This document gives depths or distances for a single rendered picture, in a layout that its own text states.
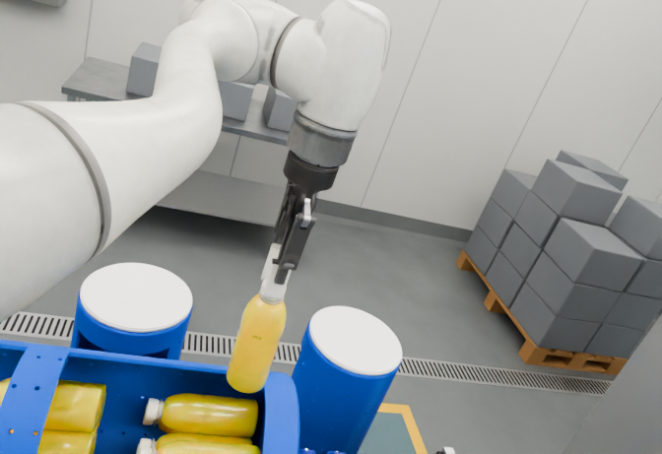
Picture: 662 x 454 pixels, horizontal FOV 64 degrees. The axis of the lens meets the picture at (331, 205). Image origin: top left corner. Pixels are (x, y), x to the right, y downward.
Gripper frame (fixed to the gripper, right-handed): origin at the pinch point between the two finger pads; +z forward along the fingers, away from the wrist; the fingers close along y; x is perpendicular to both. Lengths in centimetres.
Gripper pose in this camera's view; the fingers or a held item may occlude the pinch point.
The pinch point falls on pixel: (276, 272)
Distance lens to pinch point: 84.9
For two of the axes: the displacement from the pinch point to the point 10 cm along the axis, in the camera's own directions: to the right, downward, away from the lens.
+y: -1.7, -4.7, 8.7
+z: -3.1, 8.6, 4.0
